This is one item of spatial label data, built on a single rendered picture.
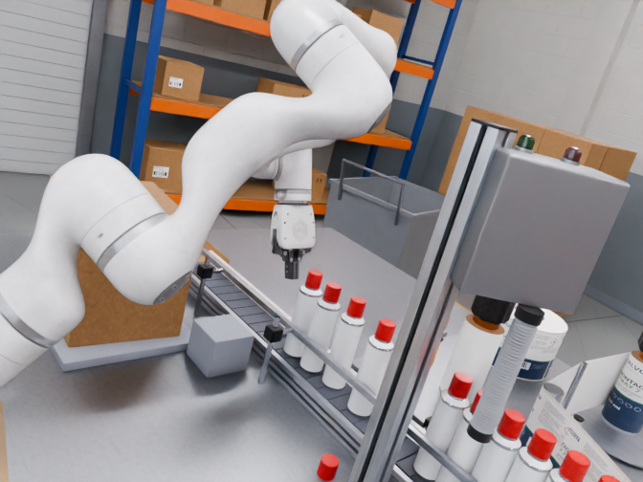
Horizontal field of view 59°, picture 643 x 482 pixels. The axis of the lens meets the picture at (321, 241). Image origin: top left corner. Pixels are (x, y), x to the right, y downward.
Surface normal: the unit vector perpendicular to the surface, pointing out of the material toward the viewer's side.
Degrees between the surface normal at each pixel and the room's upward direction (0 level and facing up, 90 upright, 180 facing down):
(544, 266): 90
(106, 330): 90
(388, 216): 93
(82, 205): 74
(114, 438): 0
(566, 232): 90
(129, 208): 46
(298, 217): 68
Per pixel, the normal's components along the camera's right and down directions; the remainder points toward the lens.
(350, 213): -0.61, 0.17
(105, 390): 0.25, -0.92
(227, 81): 0.54, 0.40
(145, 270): 0.13, 0.18
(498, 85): -0.80, -0.02
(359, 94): 0.09, -0.07
